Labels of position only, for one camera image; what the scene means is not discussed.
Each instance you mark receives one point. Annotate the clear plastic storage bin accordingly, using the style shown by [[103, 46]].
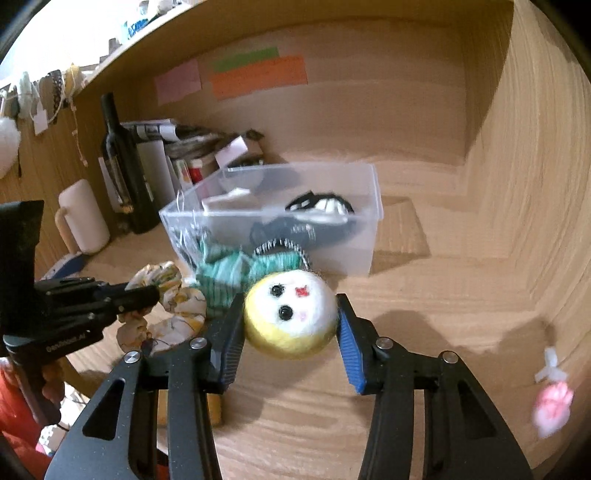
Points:
[[224, 206]]

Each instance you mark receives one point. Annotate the orange sticky note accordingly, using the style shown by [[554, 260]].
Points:
[[264, 75]]

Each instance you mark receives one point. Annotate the pink plush keychain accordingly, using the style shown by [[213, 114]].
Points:
[[552, 407]]

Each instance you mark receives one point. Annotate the fruit print box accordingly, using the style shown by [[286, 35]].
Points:
[[183, 174]]

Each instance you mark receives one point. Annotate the wooden shelf board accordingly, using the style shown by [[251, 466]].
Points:
[[181, 34]]

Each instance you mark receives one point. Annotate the pink sticky note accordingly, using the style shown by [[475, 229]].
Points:
[[178, 82]]

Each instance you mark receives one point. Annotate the black white sleep mask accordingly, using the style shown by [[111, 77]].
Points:
[[312, 220]]

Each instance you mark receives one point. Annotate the green sticky note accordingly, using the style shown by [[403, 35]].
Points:
[[239, 60]]

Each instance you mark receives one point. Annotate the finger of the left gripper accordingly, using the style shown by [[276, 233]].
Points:
[[124, 297]]

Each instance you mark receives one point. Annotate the person's hand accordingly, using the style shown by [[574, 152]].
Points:
[[13, 402]]

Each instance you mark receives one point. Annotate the stack of papers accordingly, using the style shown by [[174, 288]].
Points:
[[196, 146]]

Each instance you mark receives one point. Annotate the beige thermos flask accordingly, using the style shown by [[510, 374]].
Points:
[[79, 220]]

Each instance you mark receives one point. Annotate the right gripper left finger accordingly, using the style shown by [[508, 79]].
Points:
[[115, 435]]

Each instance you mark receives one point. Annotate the floral fabric scrunchie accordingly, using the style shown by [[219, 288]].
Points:
[[184, 304]]

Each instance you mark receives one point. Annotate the yellow white felt ball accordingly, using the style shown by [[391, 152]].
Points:
[[290, 315]]

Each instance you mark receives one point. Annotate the blue white booklet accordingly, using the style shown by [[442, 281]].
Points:
[[68, 265]]

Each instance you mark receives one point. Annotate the dark wine bottle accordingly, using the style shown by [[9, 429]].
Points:
[[127, 172]]

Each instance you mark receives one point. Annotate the white card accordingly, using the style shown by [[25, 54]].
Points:
[[230, 153]]

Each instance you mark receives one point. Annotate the red small box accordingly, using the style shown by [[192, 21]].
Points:
[[199, 169]]

